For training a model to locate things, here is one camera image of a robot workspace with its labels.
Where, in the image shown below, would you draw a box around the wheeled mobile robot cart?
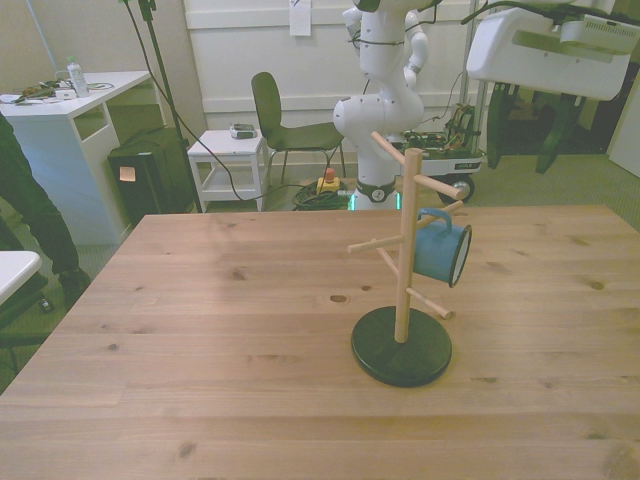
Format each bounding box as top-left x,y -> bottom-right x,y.
394,98 -> 489,204

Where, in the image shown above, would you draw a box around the small white side table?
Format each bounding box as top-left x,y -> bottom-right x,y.
186,128 -> 270,214

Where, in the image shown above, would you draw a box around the yellow emergency stop button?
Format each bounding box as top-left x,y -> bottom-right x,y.
316,167 -> 342,197

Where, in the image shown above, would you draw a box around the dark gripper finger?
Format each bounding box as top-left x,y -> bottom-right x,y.
535,92 -> 588,175
486,81 -> 519,170

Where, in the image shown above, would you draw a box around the coiled black cable bundle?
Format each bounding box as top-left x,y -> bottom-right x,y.
291,181 -> 352,212

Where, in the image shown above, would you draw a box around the black computer case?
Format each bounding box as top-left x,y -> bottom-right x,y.
106,126 -> 200,227

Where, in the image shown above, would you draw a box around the white desk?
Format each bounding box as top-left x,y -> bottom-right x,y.
0,69 -> 154,247

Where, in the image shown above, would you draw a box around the blue enamel mug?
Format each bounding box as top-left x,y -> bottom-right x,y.
410,206 -> 474,290

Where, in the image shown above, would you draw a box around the clear plastic bottle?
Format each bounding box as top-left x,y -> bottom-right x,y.
65,55 -> 92,99

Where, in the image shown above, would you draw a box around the white rounded table edge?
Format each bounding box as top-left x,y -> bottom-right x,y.
0,249 -> 42,307

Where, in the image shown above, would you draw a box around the white paper on wall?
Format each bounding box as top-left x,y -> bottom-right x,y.
289,0 -> 313,38

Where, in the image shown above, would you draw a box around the dark plywood chair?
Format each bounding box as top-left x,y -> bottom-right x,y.
250,71 -> 347,187

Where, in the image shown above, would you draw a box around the tangle of wires and tools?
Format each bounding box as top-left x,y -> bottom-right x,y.
11,76 -> 67,107

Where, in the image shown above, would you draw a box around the wooden mug tree black base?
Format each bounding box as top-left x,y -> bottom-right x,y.
346,130 -> 467,390

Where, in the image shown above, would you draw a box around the black tripod stand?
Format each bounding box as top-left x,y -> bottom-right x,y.
116,0 -> 204,215

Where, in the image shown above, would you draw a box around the black floor cable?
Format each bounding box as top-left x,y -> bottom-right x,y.
124,0 -> 321,203

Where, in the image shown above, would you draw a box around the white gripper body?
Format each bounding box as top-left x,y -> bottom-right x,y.
465,8 -> 635,102

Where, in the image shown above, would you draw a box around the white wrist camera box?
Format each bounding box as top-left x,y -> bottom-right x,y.
512,0 -> 638,64

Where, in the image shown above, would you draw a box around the person leg dark trousers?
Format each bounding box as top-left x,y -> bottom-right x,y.
0,111 -> 94,302

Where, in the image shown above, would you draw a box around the white cabinet panel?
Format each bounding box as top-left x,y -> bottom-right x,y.
606,59 -> 640,180

